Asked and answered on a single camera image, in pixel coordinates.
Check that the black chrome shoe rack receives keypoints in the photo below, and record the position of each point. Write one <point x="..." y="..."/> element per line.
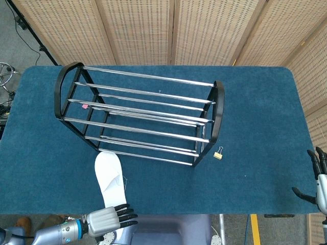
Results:
<point x="221" y="107"/>

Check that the black tripod stand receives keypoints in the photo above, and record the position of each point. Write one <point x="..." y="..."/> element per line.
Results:
<point x="42" y="48"/>

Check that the chrome chair base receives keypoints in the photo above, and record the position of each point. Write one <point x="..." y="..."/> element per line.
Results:
<point x="5" y="67"/>

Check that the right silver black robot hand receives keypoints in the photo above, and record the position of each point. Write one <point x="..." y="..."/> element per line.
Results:
<point x="322" y="189"/>

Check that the wicker folding screen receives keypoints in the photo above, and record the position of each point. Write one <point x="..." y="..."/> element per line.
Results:
<point x="140" y="30"/>

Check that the white oval robot pad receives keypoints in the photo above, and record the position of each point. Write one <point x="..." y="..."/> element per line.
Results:
<point x="216" y="240"/>
<point x="108" y="238"/>

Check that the black table foot bar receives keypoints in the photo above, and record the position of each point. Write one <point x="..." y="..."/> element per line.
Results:
<point x="278" y="215"/>

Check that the yellow binder clip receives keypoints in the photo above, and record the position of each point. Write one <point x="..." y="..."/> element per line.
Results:
<point x="217" y="156"/>

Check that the silver table leg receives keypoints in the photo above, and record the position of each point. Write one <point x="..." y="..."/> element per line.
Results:
<point x="221" y="227"/>

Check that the grey-blue robot torso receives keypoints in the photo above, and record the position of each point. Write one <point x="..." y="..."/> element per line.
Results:
<point x="166" y="229"/>

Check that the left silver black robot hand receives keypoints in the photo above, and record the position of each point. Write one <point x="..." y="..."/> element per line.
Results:
<point x="102" y="222"/>

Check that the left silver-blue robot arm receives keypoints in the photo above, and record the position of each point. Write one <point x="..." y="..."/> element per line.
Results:
<point x="56" y="233"/>

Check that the white slipper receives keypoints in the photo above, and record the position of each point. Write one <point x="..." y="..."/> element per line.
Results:
<point x="110" y="178"/>

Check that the blue carpet table cover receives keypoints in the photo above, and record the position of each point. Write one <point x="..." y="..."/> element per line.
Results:
<point x="255" y="114"/>

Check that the pink binder clip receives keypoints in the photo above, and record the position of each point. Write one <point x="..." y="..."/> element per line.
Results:
<point x="84" y="106"/>

